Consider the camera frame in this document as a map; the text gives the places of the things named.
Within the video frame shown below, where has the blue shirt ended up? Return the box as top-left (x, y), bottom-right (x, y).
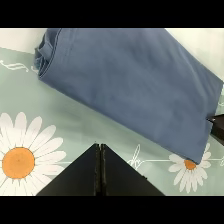
top-left (33, 28), bottom-right (224, 165)

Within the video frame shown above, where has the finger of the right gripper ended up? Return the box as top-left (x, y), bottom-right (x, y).
top-left (206, 113), bottom-right (224, 147)

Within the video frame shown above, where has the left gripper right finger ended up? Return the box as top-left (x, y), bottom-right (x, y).
top-left (99, 143), bottom-right (166, 197)

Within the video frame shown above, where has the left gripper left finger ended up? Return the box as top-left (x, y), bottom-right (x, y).
top-left (35, 142), bottom-right (102, 197)

